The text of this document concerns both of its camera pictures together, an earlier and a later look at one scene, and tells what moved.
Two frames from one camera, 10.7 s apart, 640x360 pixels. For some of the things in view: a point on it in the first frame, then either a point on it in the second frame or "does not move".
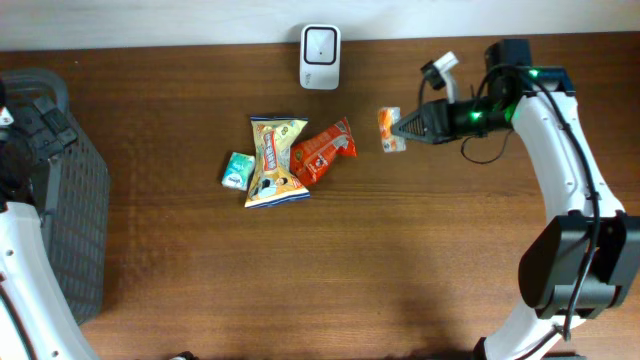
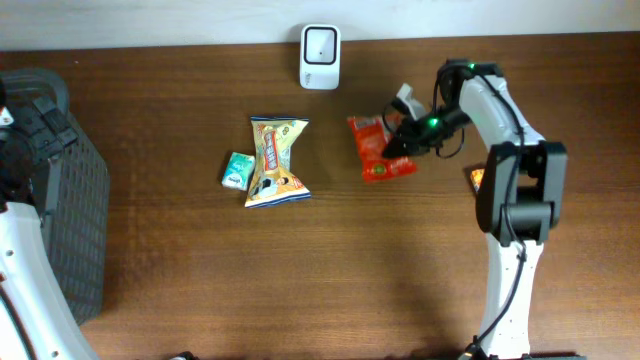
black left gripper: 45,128 does not move
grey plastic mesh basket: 77,201 does not move
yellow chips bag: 273,182 does not move
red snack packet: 313,154 -> 371,134
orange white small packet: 387,117 -> 476,176
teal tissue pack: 238,171 does not move
